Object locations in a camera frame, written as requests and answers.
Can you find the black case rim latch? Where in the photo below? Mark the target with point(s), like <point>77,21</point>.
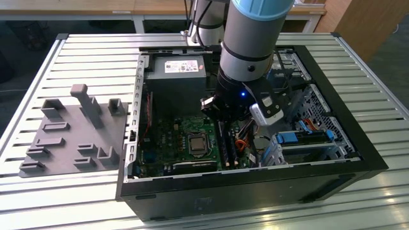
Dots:
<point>132,135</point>

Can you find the hard disk in blue carrier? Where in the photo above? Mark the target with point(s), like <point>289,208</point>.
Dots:
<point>288,139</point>

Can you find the grey parts rack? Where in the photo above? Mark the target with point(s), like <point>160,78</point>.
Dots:
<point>64,153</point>

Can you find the grey power supply unit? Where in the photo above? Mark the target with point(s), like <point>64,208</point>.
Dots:
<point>172,95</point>

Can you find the green motherboard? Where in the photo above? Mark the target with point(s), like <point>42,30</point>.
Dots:
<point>165,134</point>

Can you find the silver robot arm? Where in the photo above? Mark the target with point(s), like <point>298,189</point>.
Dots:
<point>252,36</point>

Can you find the wooden cabinet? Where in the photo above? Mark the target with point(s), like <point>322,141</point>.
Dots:
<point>366,24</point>

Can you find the black open PC case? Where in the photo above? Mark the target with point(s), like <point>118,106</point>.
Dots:
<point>224,198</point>

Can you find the blue expansion slot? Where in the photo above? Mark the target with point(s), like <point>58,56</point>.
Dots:
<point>149,158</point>

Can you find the grey round speaker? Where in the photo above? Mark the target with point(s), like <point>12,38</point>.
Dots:
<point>262,143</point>

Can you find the black camera bracket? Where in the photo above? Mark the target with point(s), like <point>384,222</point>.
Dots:
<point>256,92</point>

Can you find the silver CPU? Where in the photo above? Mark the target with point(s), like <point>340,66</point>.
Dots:
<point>197,143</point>

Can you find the black graphics card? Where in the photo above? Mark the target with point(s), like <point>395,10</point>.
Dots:
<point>194,166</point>

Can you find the white framed wooden desk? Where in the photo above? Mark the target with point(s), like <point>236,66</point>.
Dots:
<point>96,7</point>

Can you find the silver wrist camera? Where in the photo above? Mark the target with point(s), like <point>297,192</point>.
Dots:
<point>265,117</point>

